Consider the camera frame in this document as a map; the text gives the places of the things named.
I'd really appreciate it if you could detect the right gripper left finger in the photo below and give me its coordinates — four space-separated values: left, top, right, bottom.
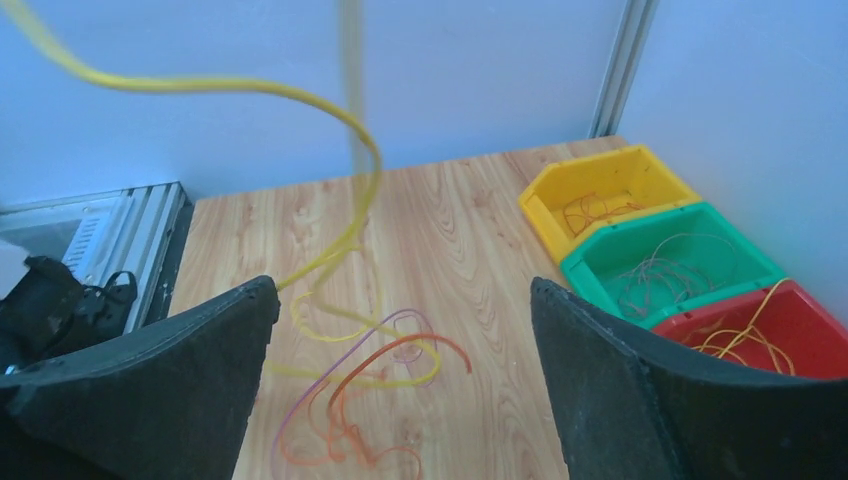
1 275 280 479

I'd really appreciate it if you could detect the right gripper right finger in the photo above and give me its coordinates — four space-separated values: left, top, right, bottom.
530 277 847 479

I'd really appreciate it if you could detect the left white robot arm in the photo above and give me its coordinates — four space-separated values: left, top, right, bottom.
1 256 138 375

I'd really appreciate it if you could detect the green plastic bin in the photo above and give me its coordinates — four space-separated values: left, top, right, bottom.
560 202 786 329

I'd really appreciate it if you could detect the red plastic bin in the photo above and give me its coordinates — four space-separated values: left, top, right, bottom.
653 279 847 380

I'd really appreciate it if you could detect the yellow plastic bin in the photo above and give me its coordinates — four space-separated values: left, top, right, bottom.
518 145 702 265

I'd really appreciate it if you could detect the aluminium frame rail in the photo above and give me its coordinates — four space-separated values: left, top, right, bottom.
1 183 194 333

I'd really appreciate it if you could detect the corner aluminium post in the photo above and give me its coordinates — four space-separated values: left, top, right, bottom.
589 0 659 138

